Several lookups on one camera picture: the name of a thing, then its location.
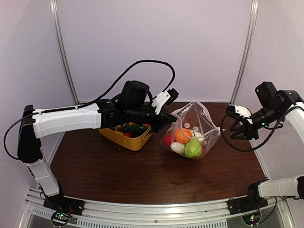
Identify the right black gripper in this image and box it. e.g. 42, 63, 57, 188
230, 104, 283, 140

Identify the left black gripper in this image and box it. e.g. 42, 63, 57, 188
126, 104, 177, 133

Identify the small red fruit toy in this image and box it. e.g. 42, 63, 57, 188
163, 133, 175, 148

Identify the orange fruit toy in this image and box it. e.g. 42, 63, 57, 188
173, 128, 192, 144

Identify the white eggplant toy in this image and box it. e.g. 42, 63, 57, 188
170, 142, 185, 154

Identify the clear zip top bag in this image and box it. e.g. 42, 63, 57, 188
160, 101, 221, 160

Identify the light green pepper toy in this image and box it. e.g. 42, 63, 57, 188
184, 139, 203, 159

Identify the white cabbage toy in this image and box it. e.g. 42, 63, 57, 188
190, 130, 205, 143

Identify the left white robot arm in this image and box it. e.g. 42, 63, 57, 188
17, 80, 179, 211

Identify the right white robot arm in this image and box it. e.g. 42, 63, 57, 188
226, 82, 304, 210

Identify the green cucumber toy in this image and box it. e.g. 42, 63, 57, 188
119, 124, 149, 134

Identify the yellow plastic basket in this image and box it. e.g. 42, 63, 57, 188
99, 123, 153, 151

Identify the red strawberry toy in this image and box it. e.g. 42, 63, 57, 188
123, 132, 134, 138

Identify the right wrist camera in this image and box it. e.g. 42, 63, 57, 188
226, 104, 253, 124

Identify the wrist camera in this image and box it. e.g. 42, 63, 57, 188
226, 104, 253, 124
151, 88, 179, 115

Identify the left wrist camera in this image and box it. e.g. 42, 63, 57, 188
151, 88, 179, 115

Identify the right black cable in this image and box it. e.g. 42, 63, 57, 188
219, 111, 285, 152

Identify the black cable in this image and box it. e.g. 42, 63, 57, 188
219, 111, 285, 152
3, 59, 176, 160

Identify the aluminium front rail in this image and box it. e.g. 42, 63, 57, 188
19, 187, 292, 228

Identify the left black cable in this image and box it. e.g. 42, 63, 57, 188
3, 59, 176, 160

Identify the right aluminium frame post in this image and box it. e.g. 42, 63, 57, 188
229, 0, 259, 105

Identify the aluminium frame post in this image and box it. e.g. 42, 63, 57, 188
49, 0, 79, 105
229, 0, 259, 105

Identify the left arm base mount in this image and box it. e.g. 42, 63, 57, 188
43, 196, 85, 227

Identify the left aluminium frame post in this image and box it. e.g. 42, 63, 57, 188
49, 0, 79, 105

